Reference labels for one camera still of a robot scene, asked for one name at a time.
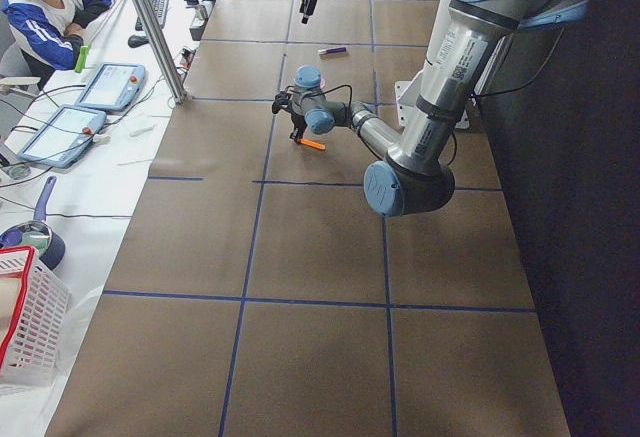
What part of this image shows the orange highlighter pen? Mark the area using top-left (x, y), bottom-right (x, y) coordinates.
top-left (296, 138), bottom-right (326, 151)

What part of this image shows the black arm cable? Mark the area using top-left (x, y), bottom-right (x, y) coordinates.
top-left (319, 84), bottom-right (354, 108)

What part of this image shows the teach pendant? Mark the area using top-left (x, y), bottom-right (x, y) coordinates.
top-left (17, 105), bottom-right (107, 168)
top-left (75, 62), bottom-right (146, 111)

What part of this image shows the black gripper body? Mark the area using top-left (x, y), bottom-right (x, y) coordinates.
top-left (271, 85), bottom-right (306, 132)

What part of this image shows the black computer mouse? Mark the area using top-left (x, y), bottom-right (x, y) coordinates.
top-left (127, 35), bottom-right (149, 49)

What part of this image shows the white plastic basket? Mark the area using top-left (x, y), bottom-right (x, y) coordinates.
top-left (1, 246), bottom-right (70, 396)

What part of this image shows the upper teach pendant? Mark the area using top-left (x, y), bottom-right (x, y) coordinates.
top-left (75, 62), bottom-right (146, 111)

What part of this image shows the lower teach pendant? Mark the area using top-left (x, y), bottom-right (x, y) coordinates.
top-left (17, 105), bottom-right (107, 168)

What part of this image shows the seated person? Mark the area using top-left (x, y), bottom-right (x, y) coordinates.
top-left (1, 0), bottom-right (115, 88)

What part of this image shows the blue saucepan with lid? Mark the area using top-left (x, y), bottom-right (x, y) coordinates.
top-left (1, 176), bottom-right (66, 270)

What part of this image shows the purple highlighter pen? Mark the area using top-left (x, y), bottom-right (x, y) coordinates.
top-left (317, 46), bottom-right (347, 57)

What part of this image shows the aluminium frame post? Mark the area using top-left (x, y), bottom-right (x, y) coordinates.
top-left (132, 0), bottom-right (187, 105)

